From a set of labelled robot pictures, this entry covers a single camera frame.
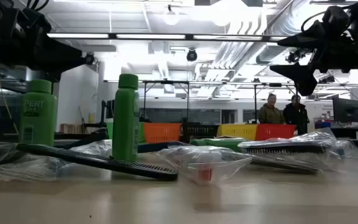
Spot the white toothbrush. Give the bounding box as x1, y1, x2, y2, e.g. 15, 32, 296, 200
333, 138, 358, 159

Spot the small dark monitor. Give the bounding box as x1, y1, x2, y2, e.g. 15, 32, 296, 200
100, 99, 116, 124

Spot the person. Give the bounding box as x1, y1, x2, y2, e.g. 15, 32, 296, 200
257, 93, 286, 125
283, 95, 310, 135

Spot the yellow extension cable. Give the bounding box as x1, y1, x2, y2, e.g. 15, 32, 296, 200
0, 62, 20, 135

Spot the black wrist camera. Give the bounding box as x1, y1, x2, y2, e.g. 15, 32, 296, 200
323, 5, 351, 32
22, 6, 53, 35

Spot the black metal gantry frame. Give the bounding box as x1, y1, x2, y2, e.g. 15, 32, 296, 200
141, 80, 300, 125

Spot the red toothbrush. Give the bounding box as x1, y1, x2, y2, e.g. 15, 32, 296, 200
155, 145, 254, 186

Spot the yellow plastic basket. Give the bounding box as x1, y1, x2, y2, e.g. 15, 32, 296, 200
216, 123, 259, 141

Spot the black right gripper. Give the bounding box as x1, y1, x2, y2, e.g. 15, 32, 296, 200
270, 21, 358, 96

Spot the orange plastic basket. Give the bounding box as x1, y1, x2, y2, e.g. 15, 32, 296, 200
144, 122, 183, 144

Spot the wooden crate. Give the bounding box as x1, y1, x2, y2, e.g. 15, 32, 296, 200
59, 123, 86, 134

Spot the red plastic basket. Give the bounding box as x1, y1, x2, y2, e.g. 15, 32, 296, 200
255, 123, 298, 141

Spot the black aluminium table frame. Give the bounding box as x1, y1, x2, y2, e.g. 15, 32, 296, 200
0, 132, 358, 150

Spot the black ceiling spotlight cluster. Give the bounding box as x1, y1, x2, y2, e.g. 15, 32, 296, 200
317, 74, 337, 85
286, 48, 306, 65

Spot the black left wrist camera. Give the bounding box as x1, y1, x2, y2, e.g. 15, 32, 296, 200
22, 6, 53, 35

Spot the long ceiling light bar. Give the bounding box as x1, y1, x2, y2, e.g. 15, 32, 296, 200
47, 32, 288, 43

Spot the green travel shampoo bottle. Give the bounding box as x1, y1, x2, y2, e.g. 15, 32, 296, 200
190, 138, 248, 153
19, 79, 58, 147
112, 73, 140, 162

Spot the black computer monitor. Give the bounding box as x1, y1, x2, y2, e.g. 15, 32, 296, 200
332, 96, 358, 125

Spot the round ceiling lamp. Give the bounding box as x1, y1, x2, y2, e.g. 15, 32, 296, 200
162, 4, 180, 26

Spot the black plastic basket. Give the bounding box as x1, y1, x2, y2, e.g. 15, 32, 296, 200
181, 123, 219, 143

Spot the green plastic basket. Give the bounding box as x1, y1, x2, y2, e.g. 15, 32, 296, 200
106, 121, 147, 144

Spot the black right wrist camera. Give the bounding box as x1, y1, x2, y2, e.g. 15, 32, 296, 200
323, 5, 351, 32

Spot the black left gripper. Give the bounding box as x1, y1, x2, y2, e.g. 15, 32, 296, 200
0, 30, 87, 73

